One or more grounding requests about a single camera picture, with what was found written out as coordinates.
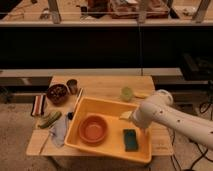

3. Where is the green kitchen sponge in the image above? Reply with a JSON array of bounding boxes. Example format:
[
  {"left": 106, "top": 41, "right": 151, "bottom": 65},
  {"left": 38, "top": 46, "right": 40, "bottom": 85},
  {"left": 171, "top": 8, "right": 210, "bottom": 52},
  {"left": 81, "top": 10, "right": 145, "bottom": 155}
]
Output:
[{"left": 123, "top": 129, "right": 138, "bottom": 152}]

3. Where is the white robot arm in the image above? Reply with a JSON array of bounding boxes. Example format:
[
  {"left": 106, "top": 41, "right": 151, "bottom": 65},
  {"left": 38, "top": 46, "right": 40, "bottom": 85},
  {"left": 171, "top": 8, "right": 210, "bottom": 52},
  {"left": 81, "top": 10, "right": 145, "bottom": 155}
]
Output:
[{"left": 120, "top": 89, "right": 213, "bottom": 150}]

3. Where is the green plastic cup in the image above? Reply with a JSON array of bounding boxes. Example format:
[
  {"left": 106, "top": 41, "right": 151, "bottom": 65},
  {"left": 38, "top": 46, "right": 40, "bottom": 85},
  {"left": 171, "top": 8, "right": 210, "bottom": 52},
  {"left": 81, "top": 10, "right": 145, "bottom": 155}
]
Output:
[{"left": 120, "top": 87, "right": 133, "bottom": 102}]

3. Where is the small metal cup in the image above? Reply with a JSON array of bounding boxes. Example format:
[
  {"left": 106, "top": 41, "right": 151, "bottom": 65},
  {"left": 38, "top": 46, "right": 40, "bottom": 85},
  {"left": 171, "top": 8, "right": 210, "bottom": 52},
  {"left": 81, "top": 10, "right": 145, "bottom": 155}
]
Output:
[{"left": 66, "top": 79, "right": 78, "bottom": 95}]

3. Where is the yellow banana toy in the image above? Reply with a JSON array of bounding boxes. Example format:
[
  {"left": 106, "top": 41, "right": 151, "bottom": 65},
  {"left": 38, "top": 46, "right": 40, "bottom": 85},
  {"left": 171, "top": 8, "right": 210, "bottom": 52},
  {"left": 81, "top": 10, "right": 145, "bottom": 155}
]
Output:
[{"left": 133, "top": 92, "right": 150, "bottom": 99}]

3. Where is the yellow plastic tub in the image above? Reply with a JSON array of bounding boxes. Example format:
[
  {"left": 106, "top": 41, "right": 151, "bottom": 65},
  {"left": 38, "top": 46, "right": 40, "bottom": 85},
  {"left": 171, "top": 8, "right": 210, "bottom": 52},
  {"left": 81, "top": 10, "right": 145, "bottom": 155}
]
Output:
[{"left": 65, "top": 97, "right": 152, "bottom": 163}]

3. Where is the orange plastic bowl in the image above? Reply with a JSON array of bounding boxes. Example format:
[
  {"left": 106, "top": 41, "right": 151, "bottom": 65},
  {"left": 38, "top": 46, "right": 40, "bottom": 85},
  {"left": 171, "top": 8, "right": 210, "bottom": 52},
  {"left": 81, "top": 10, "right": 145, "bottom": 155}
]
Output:
[{"left": 78, "top": 115, "right": 108, "bottom": 145}]

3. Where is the grey blue cloth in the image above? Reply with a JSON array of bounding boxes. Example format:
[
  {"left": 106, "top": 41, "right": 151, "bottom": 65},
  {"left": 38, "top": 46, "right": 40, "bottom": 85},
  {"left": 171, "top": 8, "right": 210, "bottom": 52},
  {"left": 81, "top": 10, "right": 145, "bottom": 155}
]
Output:
[{"left": 50, "top": 115, "right": 69, "bottom": 148}]

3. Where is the green cucumber toy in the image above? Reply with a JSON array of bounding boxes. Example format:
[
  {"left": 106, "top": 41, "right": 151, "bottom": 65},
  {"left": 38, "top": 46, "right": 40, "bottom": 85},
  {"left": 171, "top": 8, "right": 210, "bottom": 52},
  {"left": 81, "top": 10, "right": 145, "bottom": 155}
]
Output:
[{"left": 38, "top": 111, "right": 62, "bottom": 129}]

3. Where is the dark red bowl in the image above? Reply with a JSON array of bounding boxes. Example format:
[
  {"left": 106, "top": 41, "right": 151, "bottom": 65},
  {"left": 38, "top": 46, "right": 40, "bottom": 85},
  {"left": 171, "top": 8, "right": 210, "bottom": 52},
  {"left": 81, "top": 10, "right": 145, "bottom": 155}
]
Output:
[{"left": 46, "top": 84, "right": 68, "bottom": 105}]

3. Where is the small wooden table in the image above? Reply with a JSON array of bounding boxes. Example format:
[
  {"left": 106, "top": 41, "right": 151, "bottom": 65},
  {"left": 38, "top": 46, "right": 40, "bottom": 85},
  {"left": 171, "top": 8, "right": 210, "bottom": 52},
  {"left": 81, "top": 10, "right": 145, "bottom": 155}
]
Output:
[{"left": 26, "top": 76, "right": 173, "bottom": 157}]

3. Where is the wooden stick utensil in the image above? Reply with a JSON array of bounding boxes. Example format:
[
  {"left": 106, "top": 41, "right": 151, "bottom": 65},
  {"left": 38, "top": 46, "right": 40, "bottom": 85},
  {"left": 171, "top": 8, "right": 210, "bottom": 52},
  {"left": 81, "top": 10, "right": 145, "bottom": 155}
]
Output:
[{"left": 39, "top": 134, "right": 50, "bottom": 155}]

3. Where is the wooden handled brush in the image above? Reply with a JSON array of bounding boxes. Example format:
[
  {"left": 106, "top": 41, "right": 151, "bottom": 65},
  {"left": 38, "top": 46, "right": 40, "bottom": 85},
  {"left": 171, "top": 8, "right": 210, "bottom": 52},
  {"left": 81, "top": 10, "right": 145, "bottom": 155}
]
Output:
[{"left": 67, "top": 88, "right": 84, "bottom": 120}]

